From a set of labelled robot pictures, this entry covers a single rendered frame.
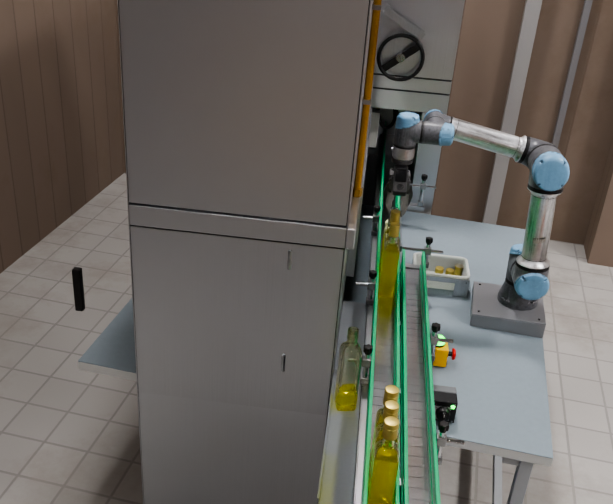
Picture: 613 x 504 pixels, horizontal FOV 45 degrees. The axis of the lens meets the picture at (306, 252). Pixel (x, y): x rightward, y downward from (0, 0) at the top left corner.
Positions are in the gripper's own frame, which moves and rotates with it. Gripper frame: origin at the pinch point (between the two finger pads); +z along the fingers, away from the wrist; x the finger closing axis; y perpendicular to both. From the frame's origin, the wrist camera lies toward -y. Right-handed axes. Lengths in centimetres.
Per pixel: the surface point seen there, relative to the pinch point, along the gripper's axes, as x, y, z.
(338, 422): 13, -78, 29
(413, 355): -9, -42, 30
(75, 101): 201, 218, 43
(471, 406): -29, -48, 43
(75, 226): 195, 186, 117
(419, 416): -10, -71, 29
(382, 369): 1, -51, 29
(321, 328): 20, -60, 11
